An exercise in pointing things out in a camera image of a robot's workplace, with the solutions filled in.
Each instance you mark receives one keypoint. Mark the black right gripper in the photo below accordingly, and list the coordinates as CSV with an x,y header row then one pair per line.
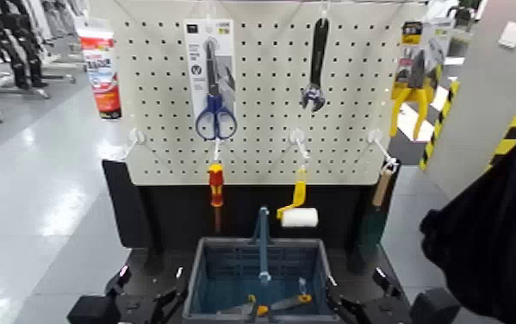
x,y
384,312

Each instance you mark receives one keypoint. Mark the white perforated pegboard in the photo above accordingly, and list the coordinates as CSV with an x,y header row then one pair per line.
x,y
266,90

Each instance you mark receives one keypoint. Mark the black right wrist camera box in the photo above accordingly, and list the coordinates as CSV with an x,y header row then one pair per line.
x,y
434,307

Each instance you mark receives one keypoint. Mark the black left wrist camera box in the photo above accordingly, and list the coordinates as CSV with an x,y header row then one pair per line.
x,y
95,311

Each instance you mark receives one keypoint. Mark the red white hanging package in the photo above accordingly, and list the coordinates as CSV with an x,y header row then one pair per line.
x,y
104,77

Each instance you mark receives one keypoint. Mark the black humanoid robot on stand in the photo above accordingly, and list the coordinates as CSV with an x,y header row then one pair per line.
x,y
13,40

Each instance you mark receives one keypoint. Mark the black adjustable wrench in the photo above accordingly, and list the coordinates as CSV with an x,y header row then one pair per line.
x,y
317,54

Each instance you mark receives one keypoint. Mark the white wall switch plate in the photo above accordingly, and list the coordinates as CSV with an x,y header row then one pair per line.
x,y
511,34

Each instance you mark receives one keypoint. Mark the white peg hook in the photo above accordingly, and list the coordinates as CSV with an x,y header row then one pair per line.
x,y
382,147
216,151
136,136
299,140

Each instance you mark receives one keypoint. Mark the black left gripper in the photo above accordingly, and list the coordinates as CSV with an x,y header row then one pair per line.
x,y
140,310

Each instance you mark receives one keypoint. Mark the black display stand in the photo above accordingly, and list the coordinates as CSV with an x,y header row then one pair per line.
x,y
180,212

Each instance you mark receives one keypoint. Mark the person in dark clothing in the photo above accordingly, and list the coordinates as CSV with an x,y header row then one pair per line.
x,y
492,235

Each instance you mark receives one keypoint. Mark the blue scissors on card package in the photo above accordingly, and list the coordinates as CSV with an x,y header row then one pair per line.
x,y
213,108

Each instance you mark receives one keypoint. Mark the red yellow screwdriver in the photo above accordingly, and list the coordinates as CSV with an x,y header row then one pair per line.
x,y
216,185

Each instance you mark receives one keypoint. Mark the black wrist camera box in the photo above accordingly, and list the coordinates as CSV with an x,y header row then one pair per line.
x,y
95,311
434,307

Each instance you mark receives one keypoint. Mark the yellow pliers in package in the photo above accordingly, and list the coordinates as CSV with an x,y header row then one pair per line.
x,y
413,92

